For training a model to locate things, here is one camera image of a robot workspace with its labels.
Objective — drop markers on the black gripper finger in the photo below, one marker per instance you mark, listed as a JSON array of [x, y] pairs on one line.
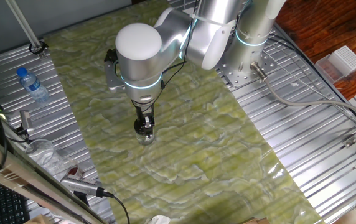
[[140, 126], [149, 124]]

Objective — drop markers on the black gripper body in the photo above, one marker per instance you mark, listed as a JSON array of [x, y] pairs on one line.
[[143, 110]]

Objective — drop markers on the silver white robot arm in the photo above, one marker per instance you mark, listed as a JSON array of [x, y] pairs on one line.
[[143, 53]]

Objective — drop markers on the clear glass jar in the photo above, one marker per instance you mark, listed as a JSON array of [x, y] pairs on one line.
[[145, 140]]

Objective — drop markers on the green marble pattern mat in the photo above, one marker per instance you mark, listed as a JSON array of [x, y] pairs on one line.
[[212, 171]]

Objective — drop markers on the small glass with brown liquid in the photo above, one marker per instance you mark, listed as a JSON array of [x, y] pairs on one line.
[[73, 171]]

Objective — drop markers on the white crumpled tissue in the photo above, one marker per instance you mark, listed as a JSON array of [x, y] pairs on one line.
[[159, 220]]

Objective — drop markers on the clear glass beaker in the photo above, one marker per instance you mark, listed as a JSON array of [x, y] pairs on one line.
[[41, 155]]

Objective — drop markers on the water bottle with blue cap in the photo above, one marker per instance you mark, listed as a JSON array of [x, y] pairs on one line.
[[35, 87]]

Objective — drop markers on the small cardboard box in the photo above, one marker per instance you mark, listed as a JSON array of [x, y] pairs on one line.
[[38, 219]]

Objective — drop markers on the brown wooden block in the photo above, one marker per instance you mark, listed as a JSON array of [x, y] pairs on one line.
[[255, 221]]

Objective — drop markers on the thin metal pole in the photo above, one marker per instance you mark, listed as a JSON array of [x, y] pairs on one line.
[[25, 26]]

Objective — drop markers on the black keyboard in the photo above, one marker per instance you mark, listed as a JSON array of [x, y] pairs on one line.
[[3, 205]]

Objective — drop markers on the clear plastic box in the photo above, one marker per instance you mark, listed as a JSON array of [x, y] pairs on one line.
[[325, 70]]

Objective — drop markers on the white pipette tip box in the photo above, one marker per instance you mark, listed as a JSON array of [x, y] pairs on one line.
[[347, 59]]

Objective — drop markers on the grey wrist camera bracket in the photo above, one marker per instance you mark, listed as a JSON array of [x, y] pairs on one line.
[[111, 77]]

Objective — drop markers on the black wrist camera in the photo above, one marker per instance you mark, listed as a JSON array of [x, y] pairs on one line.
[[111, 55]]

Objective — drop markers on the silver depth camera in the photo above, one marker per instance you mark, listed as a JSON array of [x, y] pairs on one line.
[[26, 119], [80, 185]]

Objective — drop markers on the black camera stand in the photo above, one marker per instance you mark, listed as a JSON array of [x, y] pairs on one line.
[[81, 198], [22, 131]]

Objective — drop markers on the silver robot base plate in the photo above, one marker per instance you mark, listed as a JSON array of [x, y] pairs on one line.
[[234, 76]]

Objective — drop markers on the aluminium frame beam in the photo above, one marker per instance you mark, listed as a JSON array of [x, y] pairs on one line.
[[25, 179]]

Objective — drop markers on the metal corner bracket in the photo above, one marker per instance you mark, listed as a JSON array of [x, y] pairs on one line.
[[350, 142]]

